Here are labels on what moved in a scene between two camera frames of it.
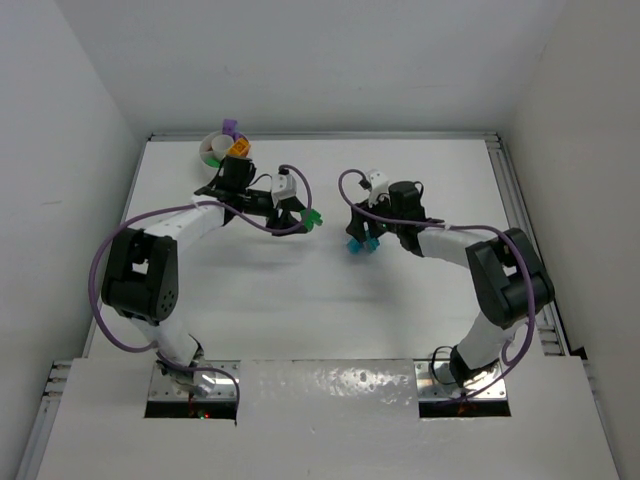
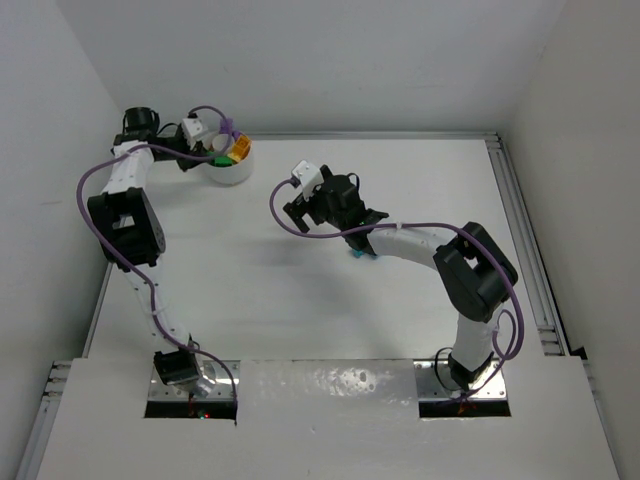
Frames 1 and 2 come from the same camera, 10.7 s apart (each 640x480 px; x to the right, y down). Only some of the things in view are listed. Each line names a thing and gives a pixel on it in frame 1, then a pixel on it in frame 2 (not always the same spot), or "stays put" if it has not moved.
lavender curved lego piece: (229, 127) stays put
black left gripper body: (282, 218) to (187, 159)
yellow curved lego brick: (240, 147) stays put
